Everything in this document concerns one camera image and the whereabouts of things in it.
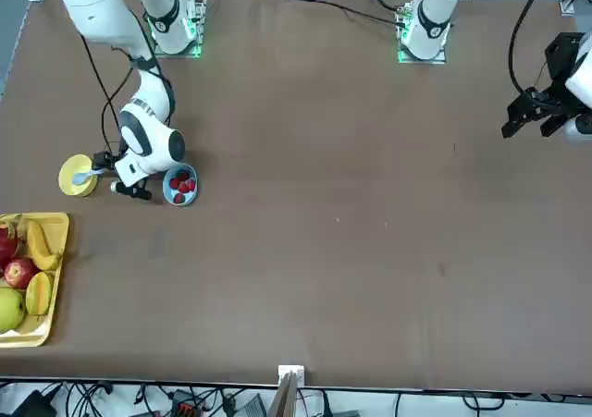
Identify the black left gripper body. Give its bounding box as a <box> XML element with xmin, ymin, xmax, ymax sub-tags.
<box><xmin>538</xmin><ymin>31</ymin><xmax>586</xmax><ymax>116</ymax></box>

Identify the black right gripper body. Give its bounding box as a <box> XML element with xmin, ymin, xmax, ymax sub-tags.
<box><xmin>100</xmin><ymin>150</ymin><xmax>122</xmax><ymax>173</ymax></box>

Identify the light blue plastic spoon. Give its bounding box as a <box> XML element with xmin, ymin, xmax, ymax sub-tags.
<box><xmin>71</xmin><ymin>168</ymin><xmax>104</xmax><ymax>183</ymax></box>

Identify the small yellow bowl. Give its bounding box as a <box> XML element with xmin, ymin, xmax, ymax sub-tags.
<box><xmin>57</xmin><ymin>153</ymin><xmax>99</xmax><ymax>199</ymax></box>

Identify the small blue bowl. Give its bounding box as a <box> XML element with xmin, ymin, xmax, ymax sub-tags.
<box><xmin>162</xmin><ymin>162</ymin><xmax>200</xmax><ymax>208</ymax></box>

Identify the yellow plastic tray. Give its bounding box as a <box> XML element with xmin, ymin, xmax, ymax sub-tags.
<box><xmin>0</xmin><ymin>211</ymin><xmax>70</xmax><ymax>348</ymax></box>

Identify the yellow banana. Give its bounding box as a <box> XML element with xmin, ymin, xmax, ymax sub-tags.
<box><xmin>26</xmin><ymin>218</ymin><xmax>64</xmax><ymax>272</ymax></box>

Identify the pink dragon fruit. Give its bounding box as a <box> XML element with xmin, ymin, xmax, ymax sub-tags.
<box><xmin>0</xmin><ymin>213</ymin><xmax>27</xmax><ymax>275</ymax></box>

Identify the red apple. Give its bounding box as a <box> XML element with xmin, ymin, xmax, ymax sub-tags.
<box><xmin>3</xmin><ymin>257</ymin><xmax>38</xmax><ymax>291</ymax></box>

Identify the yellow green starfruit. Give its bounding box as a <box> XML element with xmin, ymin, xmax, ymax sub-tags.
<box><xmin>24</xmin><ymin>271</ymin><xmax>54</xmax><ymax>316</ymax></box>

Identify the green apple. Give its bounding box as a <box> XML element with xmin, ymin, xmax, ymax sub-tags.
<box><xmin>0</xmin><ymin>287</ymin><xmax>26</xmax><ymax>333</ymax></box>

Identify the black power adapter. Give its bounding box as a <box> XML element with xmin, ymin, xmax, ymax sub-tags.
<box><xmin>9</xmin><ymin>390</ymin><xmax>57</xmax><ymax>417</ymax></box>

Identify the red black electronic device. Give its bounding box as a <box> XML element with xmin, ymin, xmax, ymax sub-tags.
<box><xmin>169</xmin><ymin>390</ymin><xmax>205</xmax><ymax>416</ymax></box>

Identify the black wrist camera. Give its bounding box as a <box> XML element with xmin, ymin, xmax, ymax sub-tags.
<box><xmin>109</xmin><ymin>179</ymin><xmax>153</xmax><ymax>201</ymax></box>

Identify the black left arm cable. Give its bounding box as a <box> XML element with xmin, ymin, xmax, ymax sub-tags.
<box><xmin>508</xmin><ymin>0</ymin><xmax>554</xmax><ymax>95</ymax></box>

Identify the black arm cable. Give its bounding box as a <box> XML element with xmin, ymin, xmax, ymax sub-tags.
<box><xmin>508</xmin><ymin>0</ymin><xmax>554</xmax><ymax>95</ymax></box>
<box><xmin>79</xmin><ymin>32</ymin><xmax>177</xmax><ymax>159</ymax></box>

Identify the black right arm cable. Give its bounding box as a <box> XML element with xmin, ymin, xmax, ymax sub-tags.
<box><xmin>79</xmin><ymin>32</ymin><xmax>177</xmax><ymax>159</ymax></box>

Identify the black cable across table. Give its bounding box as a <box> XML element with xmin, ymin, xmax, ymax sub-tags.
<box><xmin>314</xmin><ymin>0</ymin><xmax>400</xmax><ymax>24</ymax></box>

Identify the aluminium camera post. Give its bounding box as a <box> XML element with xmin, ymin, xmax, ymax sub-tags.
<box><xmin>270</xmin><ymin>364</ymin><xmax>307</xmax><ymax>417</ymax></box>

